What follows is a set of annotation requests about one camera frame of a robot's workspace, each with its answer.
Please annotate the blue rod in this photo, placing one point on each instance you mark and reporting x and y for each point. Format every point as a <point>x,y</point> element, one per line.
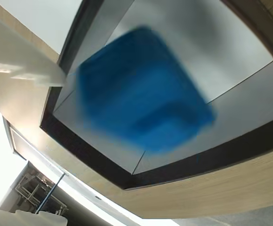
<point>49,194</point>

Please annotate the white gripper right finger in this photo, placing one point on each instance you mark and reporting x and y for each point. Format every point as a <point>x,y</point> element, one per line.
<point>49,220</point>

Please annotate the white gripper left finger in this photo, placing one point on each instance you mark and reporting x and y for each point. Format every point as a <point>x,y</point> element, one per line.
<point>25,54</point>

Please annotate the blue square block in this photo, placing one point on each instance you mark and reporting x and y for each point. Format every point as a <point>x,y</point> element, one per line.
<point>143,94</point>

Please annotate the metal rack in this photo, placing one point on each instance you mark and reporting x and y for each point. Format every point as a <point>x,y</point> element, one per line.
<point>30,190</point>

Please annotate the dark brown box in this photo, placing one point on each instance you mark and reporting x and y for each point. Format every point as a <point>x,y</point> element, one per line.
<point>91,162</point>

